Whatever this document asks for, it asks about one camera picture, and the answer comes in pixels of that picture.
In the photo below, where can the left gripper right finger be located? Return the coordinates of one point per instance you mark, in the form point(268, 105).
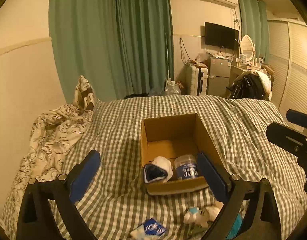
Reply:
point(261, 220)

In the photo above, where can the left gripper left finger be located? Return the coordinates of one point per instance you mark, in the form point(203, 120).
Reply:
point(36, 220)

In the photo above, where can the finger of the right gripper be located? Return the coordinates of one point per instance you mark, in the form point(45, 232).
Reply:
point(297, 118)
point(290, 140)

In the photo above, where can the blue tissue pack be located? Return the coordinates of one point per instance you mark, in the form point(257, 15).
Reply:
point(150, 229)

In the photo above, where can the brown cardboard box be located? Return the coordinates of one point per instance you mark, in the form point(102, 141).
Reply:
point(172, 137)

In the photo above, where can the white blue plush toy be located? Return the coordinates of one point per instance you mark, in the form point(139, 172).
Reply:
point(202, 217)

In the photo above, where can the black jacket on chair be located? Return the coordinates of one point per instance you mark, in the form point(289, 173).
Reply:
point(252, 84)

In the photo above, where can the white louvered wardrobe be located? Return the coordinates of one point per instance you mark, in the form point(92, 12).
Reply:
point(288, 58)

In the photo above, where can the grey checked bed sheet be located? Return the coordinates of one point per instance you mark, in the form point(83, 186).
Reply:
point(122, 132)

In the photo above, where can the white dressing table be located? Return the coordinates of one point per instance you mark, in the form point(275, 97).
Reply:
point(237, 71)

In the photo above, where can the oval vanity mirror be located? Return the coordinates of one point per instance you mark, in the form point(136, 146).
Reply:
point(247, 48)

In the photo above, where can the blue label plastic jar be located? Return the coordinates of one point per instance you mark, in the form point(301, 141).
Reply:
point(186, 167)

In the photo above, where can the floral patterned duvet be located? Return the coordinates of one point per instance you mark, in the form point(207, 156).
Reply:
point(53, 135)

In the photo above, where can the silver mini fridge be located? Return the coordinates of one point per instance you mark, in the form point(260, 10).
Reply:
point(218, 76)

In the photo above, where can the small green curtain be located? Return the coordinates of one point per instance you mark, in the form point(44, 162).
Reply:
point(254, 24)

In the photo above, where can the white blue rolled sock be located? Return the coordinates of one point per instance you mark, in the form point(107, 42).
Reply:
point(160, 169)

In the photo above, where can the white suitcase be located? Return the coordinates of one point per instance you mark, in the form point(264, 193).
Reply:
point(196, 80)

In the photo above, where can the patterned pillow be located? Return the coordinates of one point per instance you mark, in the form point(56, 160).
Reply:
point(84, 95)

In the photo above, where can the large clear water bottle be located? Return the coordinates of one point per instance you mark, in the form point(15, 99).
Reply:
point(171, 88)

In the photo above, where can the large green curtain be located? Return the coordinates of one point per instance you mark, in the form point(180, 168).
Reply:
point(123, 47)

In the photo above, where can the black wall television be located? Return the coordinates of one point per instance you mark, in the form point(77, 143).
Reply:
point(221, 36)

